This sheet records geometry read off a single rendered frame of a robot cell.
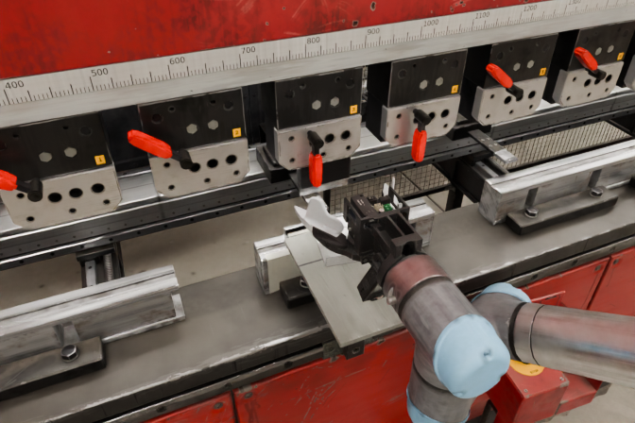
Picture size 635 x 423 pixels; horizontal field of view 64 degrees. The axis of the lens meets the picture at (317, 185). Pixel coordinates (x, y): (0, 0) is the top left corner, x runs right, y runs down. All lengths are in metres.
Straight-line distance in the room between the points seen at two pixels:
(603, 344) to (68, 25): 0.71
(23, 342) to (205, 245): 1.57
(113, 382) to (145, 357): 0.06
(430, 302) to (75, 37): 0.53
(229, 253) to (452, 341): 1.96
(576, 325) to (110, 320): 0.75
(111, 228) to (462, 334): 0.85
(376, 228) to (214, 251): 1.86
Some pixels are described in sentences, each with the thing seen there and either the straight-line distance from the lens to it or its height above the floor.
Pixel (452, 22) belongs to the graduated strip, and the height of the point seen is 1.39.
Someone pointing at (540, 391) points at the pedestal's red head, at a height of 0.78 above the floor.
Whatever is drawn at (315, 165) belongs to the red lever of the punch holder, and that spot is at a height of 1.20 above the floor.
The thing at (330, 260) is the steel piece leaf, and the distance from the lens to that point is 0.93.
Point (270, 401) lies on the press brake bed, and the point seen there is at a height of 0.70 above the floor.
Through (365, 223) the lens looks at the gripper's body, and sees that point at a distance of 0.65.
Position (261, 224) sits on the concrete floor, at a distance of 2.59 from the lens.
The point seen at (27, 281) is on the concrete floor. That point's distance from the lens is 2.62.
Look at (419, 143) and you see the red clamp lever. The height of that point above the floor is 1.19.
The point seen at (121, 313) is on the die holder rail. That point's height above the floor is 0.94.
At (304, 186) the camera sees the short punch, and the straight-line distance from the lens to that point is 0.95.
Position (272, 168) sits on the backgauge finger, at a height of 1.02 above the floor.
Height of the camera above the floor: 1.67
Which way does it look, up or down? 36 degrees down
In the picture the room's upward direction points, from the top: straight up
